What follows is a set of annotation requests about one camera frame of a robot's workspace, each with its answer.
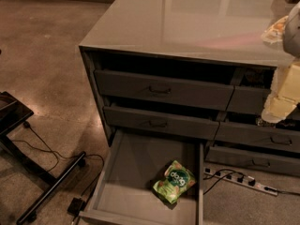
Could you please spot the grey drawer cabinet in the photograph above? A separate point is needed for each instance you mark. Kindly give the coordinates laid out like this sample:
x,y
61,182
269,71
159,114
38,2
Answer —
x,y
213,41

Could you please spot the green rice chip bag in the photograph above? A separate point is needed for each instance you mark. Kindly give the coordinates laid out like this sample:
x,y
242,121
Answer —
x,y
177,180

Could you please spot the grey drawer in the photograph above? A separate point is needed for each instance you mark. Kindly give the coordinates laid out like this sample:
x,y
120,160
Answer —
x,y
161,89
161,122
254,161
266,137
248,100

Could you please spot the snack bag on counter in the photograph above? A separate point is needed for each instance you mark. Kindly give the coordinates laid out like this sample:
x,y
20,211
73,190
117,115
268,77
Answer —
x,y
274,33

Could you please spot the open bottom left drawer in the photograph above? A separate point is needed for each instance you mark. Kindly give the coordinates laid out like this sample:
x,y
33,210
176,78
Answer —
x,y
124,194

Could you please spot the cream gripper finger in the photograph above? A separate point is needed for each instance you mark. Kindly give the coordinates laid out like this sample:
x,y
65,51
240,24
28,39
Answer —
x,y
284,95

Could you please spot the middle left grey drawer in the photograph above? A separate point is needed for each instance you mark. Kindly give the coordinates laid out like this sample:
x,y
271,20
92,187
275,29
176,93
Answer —
x,y
161,122

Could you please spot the black power adapter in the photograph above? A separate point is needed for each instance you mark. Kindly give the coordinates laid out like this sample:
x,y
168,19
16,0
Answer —
x,y
76,205

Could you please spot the white power strip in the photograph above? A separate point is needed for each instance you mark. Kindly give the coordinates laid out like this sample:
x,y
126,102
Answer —
x,y
239,179

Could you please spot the middle right grey drawer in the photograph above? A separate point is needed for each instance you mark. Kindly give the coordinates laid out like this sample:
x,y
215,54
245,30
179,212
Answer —
x,y
266,137

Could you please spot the bottom right grey drawer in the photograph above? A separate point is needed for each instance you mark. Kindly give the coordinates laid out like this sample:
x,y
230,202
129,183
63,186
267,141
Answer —
x,y
254,161

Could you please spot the top left grey drawer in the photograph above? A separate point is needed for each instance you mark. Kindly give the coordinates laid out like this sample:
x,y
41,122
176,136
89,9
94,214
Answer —
x,y
161,89

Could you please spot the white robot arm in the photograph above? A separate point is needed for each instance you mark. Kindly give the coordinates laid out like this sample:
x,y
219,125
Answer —
x,y
291,35

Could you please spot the top right grey drawer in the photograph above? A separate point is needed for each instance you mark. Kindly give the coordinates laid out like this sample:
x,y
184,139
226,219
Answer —
x,y
248,100

